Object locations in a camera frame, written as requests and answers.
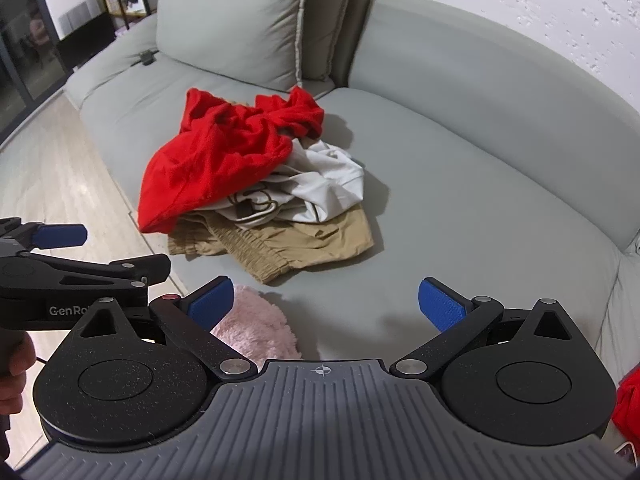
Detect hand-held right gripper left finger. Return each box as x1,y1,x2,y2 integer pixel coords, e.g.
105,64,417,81
70,276,258,380

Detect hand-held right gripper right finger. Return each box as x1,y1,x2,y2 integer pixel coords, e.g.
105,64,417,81
390,276,576,380

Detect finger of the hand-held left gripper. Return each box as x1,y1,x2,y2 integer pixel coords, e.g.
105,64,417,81
47,254,172,288
0,217,88,252

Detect red pants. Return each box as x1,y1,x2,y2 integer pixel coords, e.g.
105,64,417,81
137,86,326,235

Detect person's left hand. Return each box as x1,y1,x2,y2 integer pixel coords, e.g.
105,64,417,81
0,332,33,416

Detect pink fluffy cloth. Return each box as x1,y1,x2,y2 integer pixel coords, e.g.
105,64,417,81
209,285,304,361

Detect grey sofa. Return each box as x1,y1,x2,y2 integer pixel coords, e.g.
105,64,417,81
64,0,640,386

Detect khaki shorts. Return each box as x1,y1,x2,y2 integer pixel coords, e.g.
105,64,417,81
166,205,376,286

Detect white garment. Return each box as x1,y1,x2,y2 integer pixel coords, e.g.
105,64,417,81
192,137,366,226

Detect black cabinet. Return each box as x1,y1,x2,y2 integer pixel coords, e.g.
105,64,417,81
55,10,118,73

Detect glass sliding door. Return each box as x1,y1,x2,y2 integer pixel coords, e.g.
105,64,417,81
0,0,68,148

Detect red cloth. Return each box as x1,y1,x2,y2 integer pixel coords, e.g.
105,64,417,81
612,367,640,443

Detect light grey sofa cushion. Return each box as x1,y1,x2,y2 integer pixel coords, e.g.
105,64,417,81
155,0,311,93

